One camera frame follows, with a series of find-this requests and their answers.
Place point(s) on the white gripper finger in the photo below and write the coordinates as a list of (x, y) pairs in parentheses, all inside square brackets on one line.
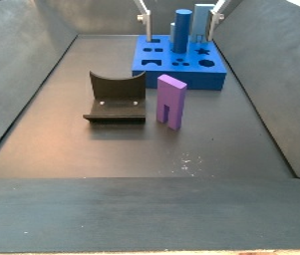
[(215, 16), (143, 17)]

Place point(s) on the purple double-square block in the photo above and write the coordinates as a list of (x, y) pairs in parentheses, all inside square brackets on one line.
[(170, 95)]

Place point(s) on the light blue double-leg block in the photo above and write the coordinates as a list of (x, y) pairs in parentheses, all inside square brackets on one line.
[(199, 22)]

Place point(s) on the blue shape-sorter board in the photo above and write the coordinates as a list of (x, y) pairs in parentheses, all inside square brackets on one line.
[(197, 67)]

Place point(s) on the light blue short cylinder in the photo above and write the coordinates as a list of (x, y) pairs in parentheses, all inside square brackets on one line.
[(171, 32)]

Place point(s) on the dark blue cylinder peg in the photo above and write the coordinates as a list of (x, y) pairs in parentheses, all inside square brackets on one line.
[(181, 30)]

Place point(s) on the black curved stand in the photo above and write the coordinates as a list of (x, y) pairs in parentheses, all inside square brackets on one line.
[(119, 99)]

